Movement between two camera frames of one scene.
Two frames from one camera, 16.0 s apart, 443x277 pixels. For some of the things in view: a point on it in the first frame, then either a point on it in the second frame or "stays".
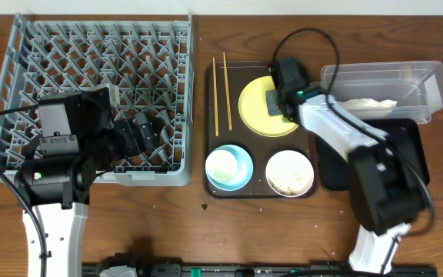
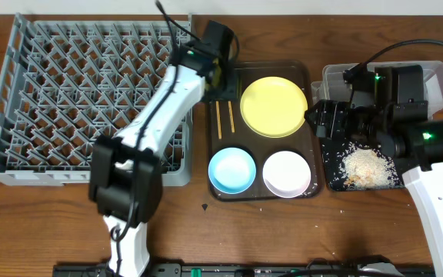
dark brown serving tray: x=224 y=125 stays
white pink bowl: x=289 y=173 stays
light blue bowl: x=228 y=168 stays
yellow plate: x=253 y=106 stays
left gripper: x=144 y=131 → x=226 y=82
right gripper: x=271 y=95 → x=326 y=108
